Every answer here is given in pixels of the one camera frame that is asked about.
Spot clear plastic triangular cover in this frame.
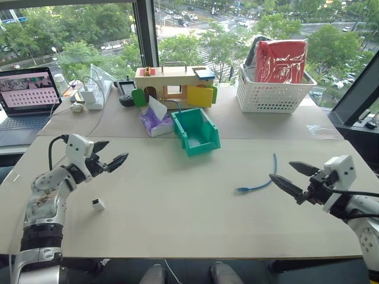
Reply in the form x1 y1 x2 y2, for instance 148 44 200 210
89 62 117 87

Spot dark window frame post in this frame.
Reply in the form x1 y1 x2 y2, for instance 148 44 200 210
131 0 160 81

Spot white charger cable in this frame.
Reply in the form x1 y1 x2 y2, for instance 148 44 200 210
49 76 108 137

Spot red bag in plastic wrap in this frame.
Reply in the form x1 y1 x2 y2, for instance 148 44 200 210
255 39 309 85

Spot black handheld remote controller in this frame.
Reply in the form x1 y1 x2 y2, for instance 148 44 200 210
113 76 139 108

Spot dark grey bag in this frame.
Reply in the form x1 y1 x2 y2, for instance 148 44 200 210
243 35 269 69

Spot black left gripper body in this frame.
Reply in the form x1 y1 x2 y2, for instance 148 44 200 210
85 152 110 179

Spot white perforated plastic basket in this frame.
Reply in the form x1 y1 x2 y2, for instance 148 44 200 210
236 63 318 114

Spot wooden toy house box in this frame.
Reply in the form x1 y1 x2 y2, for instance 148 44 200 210
134 61 219 110

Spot white paper cup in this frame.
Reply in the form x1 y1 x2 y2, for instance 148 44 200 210
53 73 70 97

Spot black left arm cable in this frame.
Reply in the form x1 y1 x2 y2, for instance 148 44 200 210
47 134 70 172

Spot open laptop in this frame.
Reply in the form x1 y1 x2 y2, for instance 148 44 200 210
0 66 63 147

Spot black monitor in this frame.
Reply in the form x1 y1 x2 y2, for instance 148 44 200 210
328 51 379 127

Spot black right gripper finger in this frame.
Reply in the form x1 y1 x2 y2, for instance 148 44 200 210
288 160 323 178
268 173 306 205

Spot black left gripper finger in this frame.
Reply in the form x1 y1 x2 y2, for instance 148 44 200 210
93 140 111 155
106 152 130 173

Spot green plastic storage bin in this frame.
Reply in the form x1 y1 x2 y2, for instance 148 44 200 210
171 107 221 157

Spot white power strip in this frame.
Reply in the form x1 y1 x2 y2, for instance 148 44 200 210
83 77 115 111

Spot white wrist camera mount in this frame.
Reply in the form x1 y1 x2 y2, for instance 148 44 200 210
65 133 95 179
322 154 356 214

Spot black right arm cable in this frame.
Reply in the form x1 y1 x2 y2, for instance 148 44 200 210
322 182 379 199

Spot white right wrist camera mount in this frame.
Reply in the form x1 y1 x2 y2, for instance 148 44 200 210
322 154 356 214

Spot clear plastic wrapper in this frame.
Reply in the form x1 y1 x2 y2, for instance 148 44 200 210
306 124 335 136

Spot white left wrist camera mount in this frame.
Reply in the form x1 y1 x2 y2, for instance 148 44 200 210
65 133 95 179

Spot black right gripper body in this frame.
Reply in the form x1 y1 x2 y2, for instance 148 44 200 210
296 169 339 206

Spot purple tissue pack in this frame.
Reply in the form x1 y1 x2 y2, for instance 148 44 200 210
139 95 174 138

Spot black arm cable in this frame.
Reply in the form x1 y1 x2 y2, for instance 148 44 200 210
47 134 70 172
322 182 379 199

